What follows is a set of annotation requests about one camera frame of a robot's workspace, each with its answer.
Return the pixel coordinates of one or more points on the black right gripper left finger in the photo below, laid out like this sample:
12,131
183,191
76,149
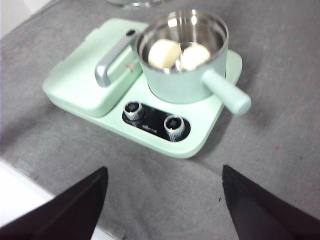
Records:
62,215

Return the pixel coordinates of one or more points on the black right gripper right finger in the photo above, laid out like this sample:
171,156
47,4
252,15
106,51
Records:
270,215

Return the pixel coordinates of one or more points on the white bun with green dots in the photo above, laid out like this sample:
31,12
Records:
196,57

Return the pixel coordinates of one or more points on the plain white steamed bun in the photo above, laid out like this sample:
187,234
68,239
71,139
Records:
163,53

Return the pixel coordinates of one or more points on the glass pot lid green knob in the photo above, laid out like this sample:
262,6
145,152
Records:
135,3

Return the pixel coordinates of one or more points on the mint green breakfast machine base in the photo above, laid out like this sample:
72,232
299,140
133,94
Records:
205,120

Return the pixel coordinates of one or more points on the mint green griddle lid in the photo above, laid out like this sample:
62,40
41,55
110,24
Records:
75,95

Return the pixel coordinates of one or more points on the silver control knob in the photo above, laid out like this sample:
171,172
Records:
134,111
174,127

